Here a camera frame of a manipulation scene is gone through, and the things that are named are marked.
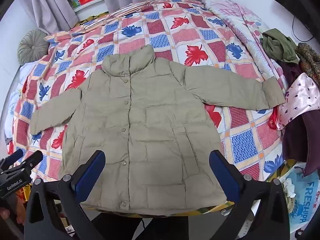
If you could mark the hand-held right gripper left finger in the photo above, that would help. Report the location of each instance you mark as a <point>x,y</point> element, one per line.
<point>90,168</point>

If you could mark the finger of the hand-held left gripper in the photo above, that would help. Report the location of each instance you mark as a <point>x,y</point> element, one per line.
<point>31,161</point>
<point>13,155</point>

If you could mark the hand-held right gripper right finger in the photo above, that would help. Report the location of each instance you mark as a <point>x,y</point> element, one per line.
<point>223,173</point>

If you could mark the olive puffer jacket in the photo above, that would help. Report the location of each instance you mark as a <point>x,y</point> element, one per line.
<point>150,130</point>

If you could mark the person's dark trousers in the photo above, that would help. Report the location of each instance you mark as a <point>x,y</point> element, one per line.
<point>160,227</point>

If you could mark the dark purple garment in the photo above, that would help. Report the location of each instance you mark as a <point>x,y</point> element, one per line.
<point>300,140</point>

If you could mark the blue and white plastic bag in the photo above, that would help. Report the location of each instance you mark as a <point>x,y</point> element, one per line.
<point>303,197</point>

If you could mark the pink satin cloth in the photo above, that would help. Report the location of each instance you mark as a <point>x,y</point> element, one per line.
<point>300,97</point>

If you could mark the round green cushion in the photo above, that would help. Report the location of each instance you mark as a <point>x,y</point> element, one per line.
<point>32,46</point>

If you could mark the green garment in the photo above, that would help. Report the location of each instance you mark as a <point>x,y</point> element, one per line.
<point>280,46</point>

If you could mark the leaf print patchwork bedspread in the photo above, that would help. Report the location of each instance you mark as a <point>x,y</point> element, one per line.
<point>190,37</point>

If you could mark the brown patterned garment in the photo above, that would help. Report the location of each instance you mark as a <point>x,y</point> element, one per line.
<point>310,60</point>

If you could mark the pink floral quilt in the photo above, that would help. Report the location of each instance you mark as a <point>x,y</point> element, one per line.
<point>232,12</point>

